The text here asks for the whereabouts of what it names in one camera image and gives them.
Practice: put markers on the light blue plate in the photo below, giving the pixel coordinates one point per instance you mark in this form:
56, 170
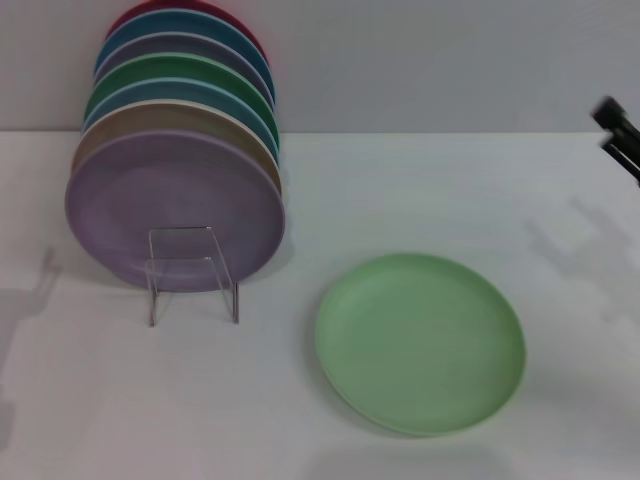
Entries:
150, 90

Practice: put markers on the red plate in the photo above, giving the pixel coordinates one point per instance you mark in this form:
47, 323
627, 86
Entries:
253, 34

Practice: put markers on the clear acrylic plate rack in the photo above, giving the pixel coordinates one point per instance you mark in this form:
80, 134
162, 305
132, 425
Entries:
220, 272

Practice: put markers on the lavender plate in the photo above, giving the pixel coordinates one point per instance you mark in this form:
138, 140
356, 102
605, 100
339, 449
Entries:
150, 190

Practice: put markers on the teal blue plate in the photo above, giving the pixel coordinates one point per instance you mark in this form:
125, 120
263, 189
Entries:
175, 22

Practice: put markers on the tan plate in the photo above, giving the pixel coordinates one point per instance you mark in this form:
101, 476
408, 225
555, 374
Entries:
125, 120

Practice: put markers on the grey purple plate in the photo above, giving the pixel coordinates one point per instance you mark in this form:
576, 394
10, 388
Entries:
165, 45

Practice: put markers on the dark green plate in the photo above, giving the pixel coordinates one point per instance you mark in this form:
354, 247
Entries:
165, 67

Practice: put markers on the light green plate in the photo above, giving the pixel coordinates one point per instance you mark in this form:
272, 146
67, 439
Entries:
420, 345

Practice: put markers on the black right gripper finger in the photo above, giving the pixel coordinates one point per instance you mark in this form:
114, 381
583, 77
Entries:
612, 115
625, 160

